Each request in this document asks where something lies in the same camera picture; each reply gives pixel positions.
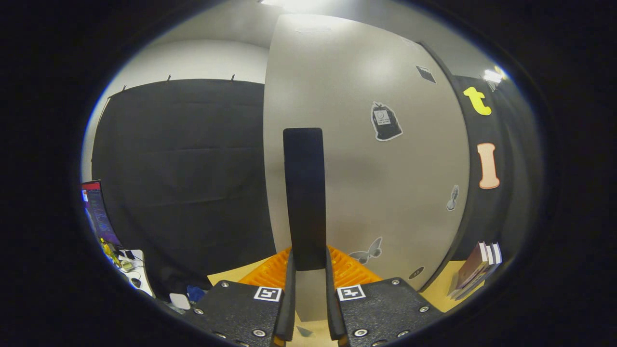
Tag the white cluttered desk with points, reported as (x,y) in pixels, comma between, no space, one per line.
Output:
(137,274)

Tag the small ceiling light panel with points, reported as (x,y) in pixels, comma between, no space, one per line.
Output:
(493,75)

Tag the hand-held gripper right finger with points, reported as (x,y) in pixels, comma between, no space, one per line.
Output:
(335,313)

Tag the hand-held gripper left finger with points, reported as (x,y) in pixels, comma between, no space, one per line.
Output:
(284,313)

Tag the beige cabinet door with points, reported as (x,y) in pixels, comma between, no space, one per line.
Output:
(366,183)

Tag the black backdrop cloth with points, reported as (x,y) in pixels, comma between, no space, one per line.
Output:
(193,168)

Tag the blue object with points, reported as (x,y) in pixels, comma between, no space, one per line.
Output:
(196,293)

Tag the computer monitor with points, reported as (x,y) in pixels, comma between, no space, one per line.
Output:
(99,212)

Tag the small white object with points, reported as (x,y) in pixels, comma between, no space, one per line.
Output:
(180,301)

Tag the white spine book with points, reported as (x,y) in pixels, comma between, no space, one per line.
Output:
(490,255)

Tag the large ceiling light panel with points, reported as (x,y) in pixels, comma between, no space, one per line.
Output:
(284,3)

